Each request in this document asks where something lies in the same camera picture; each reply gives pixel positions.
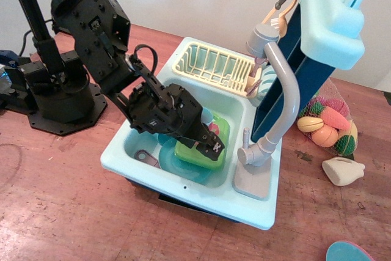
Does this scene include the light blue shelf top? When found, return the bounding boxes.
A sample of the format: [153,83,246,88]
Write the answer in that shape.
[300,0,365,70]

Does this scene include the tan hanging brush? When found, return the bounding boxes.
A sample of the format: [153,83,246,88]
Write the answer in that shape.
[261,0,298,38]

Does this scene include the teal toy cup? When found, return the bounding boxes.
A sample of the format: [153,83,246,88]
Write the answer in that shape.
[201,108,213,126]

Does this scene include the net bag of toy food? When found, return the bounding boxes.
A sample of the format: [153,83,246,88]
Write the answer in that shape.
[296,80,358,156]

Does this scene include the light blue toy sink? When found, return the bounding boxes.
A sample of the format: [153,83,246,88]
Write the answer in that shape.
[101,37,281,230]

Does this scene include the cream dish drying rack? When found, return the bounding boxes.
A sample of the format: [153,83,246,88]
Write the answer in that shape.
[172,37,261,99]

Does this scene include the purple toy cutlery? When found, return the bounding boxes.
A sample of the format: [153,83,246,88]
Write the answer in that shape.
[246,57,267,97]

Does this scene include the grey toy faucet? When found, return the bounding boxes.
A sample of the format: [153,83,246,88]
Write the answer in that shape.
[233,24,300,200]

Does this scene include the green square plate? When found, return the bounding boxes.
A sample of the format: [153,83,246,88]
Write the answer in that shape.
[174,112,230,170]

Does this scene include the teal round plate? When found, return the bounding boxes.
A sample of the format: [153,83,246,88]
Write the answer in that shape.
[158,139,214,185]

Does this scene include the black camera stand pole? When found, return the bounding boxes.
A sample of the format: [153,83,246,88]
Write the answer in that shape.
[19,0,64,75]

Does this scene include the brown toy spatula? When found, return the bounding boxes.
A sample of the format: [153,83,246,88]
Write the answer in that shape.
[134,149,160,169]

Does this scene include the beige toy jug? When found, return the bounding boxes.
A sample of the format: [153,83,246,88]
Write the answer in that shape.
[321,157,365,186]

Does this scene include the pink toy cup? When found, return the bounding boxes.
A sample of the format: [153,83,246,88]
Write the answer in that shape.
[208,122,220,135]

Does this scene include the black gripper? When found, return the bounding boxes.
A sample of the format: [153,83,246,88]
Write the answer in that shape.
[128,83,225,162]

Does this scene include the dark blue shelf unit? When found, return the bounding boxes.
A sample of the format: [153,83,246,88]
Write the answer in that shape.
[251,7,335,142]

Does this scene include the blue pink plate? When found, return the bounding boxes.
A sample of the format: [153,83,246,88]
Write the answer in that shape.
[325,241,374,261]

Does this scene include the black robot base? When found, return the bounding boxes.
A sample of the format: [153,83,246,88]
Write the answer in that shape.
[0,48,108,136]

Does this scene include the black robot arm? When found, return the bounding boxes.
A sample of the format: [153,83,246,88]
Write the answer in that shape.
[51,0,224,161]

